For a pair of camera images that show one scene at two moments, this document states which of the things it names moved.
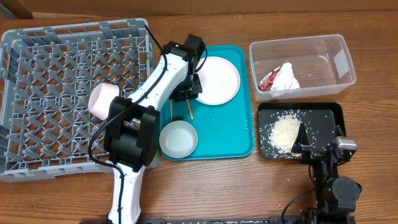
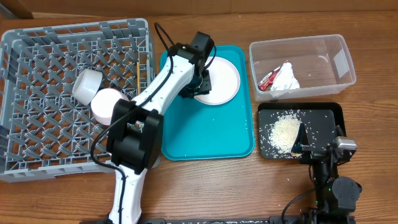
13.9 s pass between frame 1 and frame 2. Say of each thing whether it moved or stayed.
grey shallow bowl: moved
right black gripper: stayed
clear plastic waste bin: stayed
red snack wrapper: stayed
